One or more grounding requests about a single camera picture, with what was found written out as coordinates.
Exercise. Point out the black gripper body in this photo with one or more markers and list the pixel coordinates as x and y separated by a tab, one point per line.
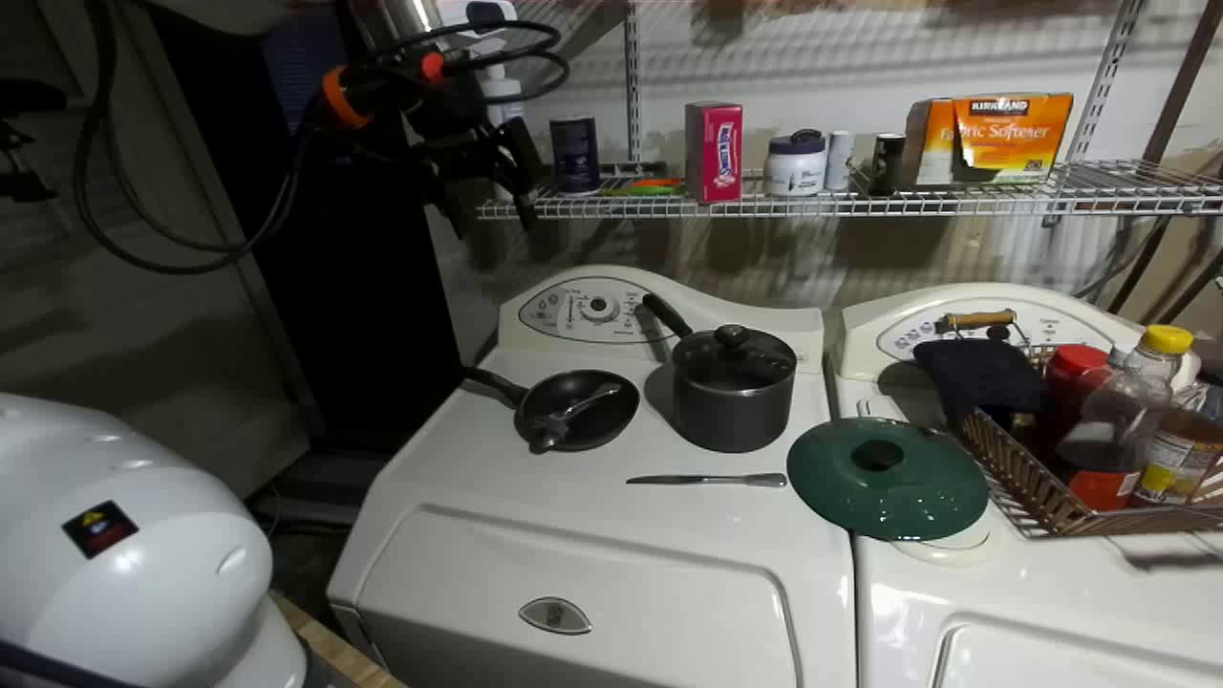
491	154

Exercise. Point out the silver metal fork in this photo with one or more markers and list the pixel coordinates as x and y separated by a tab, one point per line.
580	409

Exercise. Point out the black frying pan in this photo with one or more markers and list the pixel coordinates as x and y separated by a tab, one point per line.
614	395

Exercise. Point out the black pot with lid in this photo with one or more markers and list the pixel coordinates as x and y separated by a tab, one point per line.
731	395

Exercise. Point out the silver table knife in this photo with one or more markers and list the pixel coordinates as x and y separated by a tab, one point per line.
712	478

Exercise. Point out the dark can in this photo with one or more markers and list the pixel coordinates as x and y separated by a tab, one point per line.
573	154

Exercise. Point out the pink box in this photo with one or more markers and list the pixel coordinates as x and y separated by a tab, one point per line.
712	154

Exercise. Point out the white jar dark lid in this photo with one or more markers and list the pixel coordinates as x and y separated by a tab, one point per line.
795	169

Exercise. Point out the white cup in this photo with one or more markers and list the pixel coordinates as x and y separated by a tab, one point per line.
843	158

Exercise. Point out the small dark container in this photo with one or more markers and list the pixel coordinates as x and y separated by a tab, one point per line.
889	160

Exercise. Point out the white washing machine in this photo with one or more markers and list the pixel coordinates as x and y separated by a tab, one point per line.
614	574

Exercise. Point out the wooden board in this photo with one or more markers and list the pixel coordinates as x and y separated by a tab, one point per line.
338	656

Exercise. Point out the dark blue oven mitt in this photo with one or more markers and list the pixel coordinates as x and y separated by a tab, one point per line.
977	377

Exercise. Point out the green round lid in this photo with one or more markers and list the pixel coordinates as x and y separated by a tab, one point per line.
924	493

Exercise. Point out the orange box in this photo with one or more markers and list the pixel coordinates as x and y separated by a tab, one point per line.
1014	134

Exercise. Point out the white dryer machine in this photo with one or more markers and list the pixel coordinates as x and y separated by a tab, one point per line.
1017	613

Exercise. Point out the red cap sauce bottle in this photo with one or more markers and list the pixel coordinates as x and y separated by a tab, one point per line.
1103	487

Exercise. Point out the yellow cap bottle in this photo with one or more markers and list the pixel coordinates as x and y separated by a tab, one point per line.
1168	343

